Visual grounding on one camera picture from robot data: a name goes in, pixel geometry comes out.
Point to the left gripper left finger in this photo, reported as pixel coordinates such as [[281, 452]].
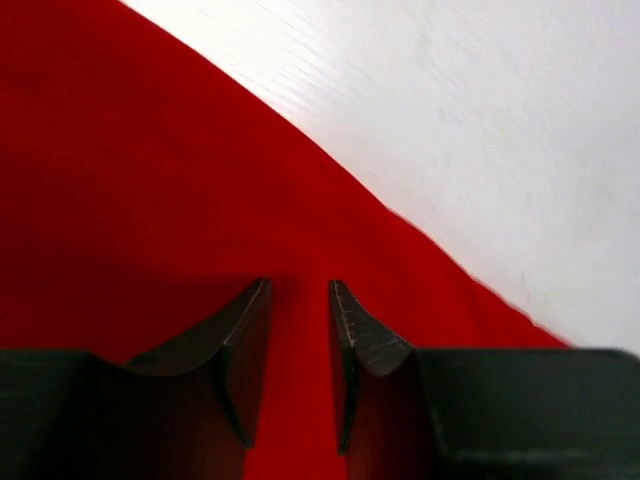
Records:
[[186, 409]]

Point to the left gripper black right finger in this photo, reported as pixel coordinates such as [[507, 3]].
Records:
[[408, 412]]

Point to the red t shirt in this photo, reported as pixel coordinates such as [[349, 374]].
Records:
[[141, 187]]

